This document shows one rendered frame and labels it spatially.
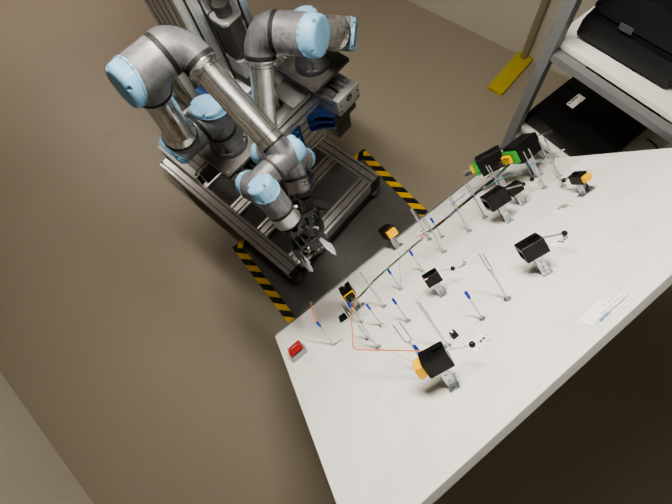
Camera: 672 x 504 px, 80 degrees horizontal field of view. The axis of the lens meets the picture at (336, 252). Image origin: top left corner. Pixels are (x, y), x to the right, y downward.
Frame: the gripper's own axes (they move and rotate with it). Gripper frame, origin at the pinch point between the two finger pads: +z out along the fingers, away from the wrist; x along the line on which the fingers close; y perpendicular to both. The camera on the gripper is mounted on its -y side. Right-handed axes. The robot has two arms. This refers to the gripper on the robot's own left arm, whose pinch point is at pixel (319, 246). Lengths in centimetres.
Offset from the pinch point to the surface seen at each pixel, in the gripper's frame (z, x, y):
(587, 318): 9, 83, 21
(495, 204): -4, 54, -22
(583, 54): -39, 76, -51
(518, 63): -49, 10, -243
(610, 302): 7, 86, 17
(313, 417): 30, 25, 45
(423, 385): 20, 53, 35
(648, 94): -24, 91, -49
